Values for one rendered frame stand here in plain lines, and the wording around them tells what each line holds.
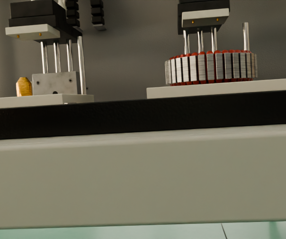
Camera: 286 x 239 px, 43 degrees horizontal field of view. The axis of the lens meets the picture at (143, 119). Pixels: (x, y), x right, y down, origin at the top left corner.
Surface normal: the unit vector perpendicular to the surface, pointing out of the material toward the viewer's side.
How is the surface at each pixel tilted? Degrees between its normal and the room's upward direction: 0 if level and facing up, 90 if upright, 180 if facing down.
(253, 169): 90
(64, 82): 90
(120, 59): 90
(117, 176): 90
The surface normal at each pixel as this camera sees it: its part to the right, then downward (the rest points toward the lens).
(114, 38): -0.10, 0.06
